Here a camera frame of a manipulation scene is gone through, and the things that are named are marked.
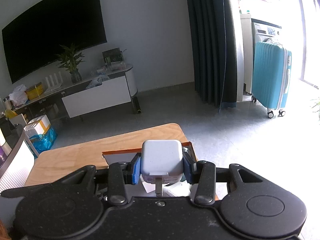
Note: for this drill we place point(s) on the teal suitcase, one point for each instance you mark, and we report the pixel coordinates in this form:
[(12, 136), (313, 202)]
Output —
[(271, 77)]

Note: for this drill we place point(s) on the dark green box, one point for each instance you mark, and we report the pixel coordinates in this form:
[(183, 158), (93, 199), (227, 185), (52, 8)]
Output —
[(113, 56)]

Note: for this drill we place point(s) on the yellow bag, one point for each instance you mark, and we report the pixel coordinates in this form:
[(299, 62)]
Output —
[(10, 113)]

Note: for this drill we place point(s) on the small packages on cabinet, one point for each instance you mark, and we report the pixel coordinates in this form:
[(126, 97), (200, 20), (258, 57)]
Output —
[(112, 68)]

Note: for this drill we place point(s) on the plant in glass vase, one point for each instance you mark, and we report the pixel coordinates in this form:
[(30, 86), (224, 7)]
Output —
[(75, 76)]

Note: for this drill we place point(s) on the yellow tin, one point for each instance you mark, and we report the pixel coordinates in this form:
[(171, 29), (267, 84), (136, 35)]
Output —
[(35, 92)]

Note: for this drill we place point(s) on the orange cloth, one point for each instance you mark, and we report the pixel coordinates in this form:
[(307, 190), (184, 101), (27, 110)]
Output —
[(4, 231)]

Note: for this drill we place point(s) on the low media cabinet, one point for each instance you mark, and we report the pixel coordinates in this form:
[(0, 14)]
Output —
[(131, 80)]

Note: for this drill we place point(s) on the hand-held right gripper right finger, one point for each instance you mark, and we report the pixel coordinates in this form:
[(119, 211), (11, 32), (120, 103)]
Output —
[(188, 170)]

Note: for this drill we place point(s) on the white router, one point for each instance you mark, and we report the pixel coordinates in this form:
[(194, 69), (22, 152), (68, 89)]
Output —
[(53, 80)]

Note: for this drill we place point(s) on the black roll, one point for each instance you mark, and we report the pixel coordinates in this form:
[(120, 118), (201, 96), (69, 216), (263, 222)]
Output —
[(137, 106)]

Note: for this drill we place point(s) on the spider plant in pot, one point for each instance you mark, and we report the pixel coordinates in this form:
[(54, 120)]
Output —
[(316, 105)]

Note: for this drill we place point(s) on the orange and white box tray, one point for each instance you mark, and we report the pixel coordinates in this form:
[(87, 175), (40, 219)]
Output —
[(120, 158)]

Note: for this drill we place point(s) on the black television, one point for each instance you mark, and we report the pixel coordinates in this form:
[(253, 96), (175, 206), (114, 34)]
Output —
[(50, 35)]

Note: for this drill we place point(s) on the white and yellow cardboard box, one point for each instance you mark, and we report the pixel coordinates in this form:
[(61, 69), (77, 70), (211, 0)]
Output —
[(38, 127)]

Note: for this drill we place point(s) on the dark green curtain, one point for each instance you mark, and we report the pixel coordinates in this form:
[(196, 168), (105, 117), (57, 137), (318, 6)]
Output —
[(212, 42)]

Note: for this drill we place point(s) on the white cube charger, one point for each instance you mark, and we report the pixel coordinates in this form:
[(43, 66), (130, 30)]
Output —
[(161, 157)]

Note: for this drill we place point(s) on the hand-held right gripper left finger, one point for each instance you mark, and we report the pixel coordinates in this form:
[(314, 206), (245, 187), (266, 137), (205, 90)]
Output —
[(136, 170)]

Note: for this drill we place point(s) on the washing machine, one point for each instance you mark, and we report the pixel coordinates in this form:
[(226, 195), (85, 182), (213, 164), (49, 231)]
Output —
[(266, 31)]

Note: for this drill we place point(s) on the white hair dryer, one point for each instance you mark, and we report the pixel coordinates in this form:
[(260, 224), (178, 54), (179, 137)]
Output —
[(178, 191)]

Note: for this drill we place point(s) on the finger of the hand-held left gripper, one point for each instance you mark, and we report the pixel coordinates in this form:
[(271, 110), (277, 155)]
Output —
[(15, 192)]

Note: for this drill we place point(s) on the blue and white plastic bag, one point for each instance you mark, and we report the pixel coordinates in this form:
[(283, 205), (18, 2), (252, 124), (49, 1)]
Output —
[(98, 81)]

